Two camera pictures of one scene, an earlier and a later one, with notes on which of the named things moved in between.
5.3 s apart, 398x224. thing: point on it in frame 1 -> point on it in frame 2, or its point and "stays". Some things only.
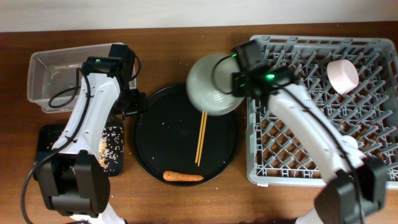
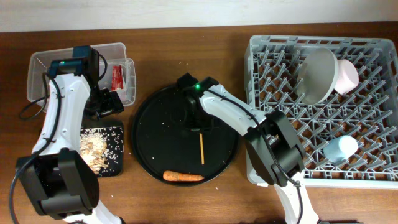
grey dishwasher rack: [353, 81] stays
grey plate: [209, 86] -> [317, 75]
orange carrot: [169, 175] stays
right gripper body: [237, 82] -> [198, 120]
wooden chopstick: [199, 137] -> [202, 148]
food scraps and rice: [111, 150] stays
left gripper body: [132, 101] -> [103, 103]
